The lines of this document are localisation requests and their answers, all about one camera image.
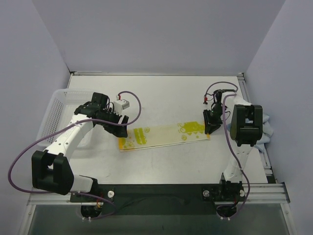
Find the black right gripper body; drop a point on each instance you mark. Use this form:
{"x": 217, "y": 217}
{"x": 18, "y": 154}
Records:
{"x": 211, "y": 118}

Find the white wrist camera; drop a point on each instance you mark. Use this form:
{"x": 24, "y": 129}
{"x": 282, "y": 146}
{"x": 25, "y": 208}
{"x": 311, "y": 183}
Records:
{"x": 120, "y": 105}
{"x": 205, "y": 100}

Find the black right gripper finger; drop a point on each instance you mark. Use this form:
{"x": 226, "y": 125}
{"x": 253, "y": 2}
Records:
{"x": 212, "y": 128}
{"x": 206, "y": 116}

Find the white perforated plastic basket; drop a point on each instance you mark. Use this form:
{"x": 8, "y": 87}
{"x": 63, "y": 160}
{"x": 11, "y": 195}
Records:
{"x": 61, "y": 108}

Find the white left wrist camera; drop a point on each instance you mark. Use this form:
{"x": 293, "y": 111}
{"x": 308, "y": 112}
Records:
{"x": 120, "y": 105}

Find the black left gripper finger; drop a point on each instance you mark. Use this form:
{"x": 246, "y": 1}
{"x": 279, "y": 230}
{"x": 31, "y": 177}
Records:
{"x": 119, "y": 131}
{"x": 123, "y": 120}

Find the light blue towel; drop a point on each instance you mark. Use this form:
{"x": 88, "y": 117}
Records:
{"x": 266, "y": 135}

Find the aluminium front rail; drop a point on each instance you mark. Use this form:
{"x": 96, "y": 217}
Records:
{"x": 218, "y": 193}

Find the yellow green patterned towel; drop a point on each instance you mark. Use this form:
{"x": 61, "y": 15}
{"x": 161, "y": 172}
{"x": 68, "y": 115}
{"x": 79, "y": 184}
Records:
{"x": 160, "y": 136}

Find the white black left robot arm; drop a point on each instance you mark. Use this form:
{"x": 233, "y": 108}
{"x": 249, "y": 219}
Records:
{"x": 51, "y": 170}

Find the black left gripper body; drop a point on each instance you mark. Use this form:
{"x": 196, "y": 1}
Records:
{"x": 117, "y": 124}

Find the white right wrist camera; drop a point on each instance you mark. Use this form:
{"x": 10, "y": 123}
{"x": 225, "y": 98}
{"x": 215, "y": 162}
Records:
{"x": 205, "y": 100}

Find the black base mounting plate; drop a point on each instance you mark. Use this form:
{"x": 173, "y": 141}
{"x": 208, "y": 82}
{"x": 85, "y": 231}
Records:
{"x": 98, "y": 206}

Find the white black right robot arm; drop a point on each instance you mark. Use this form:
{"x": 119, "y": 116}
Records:
{"x": 243, "y": 127}

